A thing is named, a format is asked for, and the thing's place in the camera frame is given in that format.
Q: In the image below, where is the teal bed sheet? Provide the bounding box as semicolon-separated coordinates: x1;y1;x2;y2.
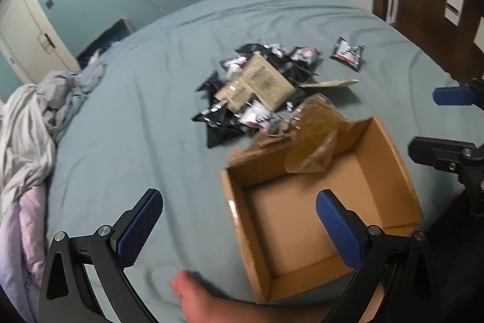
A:
38;0;484;323

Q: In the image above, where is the crumpled grey duvet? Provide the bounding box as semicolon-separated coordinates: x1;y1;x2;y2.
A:
0;62;108;203

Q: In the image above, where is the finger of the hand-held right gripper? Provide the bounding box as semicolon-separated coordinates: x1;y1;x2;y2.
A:
408;136;484;203
433;79;484;108

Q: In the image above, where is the brown kraft paper bag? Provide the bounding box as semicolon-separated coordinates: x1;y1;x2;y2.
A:
214;54;297;112

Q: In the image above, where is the pile of snack packets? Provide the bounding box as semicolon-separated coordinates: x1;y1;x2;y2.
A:
191;43;322;150

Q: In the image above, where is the black white snack packet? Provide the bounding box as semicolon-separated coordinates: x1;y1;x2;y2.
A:
330;36;365;72

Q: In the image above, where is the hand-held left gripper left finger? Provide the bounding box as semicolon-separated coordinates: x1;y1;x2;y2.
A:
38;189;164;323

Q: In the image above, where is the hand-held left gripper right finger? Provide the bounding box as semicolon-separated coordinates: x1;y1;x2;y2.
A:
316;189;443;323

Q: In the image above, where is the torn cardboard strip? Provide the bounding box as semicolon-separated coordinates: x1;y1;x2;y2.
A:
300;79;361;89

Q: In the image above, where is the pink blanket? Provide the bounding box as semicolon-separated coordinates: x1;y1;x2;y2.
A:
0;183;57;323

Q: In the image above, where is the white door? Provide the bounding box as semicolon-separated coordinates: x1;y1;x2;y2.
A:
0;0;80;85

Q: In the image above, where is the crumpled clear plastic wrap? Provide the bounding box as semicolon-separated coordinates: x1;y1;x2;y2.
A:
284;93;373;174

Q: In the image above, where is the dark blue box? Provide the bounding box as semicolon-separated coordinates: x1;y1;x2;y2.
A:
77;18;136;70

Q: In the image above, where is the cardboard box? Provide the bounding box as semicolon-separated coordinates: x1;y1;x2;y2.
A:
220;116;423;305

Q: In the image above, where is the person's foot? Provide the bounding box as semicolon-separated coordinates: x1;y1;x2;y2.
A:
171;269;382;323

